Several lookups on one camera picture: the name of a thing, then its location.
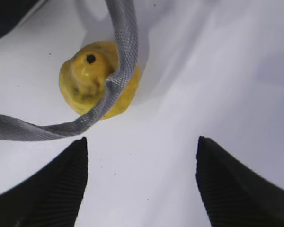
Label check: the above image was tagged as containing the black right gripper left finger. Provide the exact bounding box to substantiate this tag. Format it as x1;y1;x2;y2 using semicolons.
0;137;88;227

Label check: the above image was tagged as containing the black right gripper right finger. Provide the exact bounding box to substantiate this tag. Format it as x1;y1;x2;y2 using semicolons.
195;136;284;227

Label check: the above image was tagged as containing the yellow pear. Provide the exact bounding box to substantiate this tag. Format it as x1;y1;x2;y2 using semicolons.
58;41;142;120

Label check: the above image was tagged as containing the navy blue lunch bag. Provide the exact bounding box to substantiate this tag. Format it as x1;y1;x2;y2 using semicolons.
0;0;139;141

